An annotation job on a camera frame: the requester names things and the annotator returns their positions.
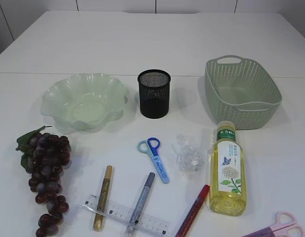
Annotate clear plastic sheet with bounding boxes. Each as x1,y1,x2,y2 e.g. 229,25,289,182
173,133,207,180

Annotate yellow tea drink bottle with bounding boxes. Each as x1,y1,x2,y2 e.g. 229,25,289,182
209,121,247,216

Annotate purple artificial grape bunch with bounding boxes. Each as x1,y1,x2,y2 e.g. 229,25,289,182
15,126,71,237

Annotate black mesh pen cup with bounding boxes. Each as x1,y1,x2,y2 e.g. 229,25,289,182
137,69,171,119

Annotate green wavy plastic plate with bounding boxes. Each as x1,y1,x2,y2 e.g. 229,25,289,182
40,73,129,131

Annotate green woven plastic basket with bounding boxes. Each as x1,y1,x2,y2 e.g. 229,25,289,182
205,55,282,130

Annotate silver glitter pen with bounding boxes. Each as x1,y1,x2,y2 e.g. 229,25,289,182
125,172,155,237

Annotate clear plastic ruler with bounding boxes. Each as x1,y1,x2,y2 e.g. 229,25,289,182
83,195,170,237

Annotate red glitter pen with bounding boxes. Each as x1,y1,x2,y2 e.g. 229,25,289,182
175,184,210,237

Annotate gold glitter pen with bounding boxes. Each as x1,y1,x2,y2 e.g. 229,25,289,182
93,165,113,232

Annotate blue capped safety scissors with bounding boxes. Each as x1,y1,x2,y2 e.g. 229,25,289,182
137,137,170,184

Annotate pink purple scissors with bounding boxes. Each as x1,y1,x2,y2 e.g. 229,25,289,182
245,211,305,237

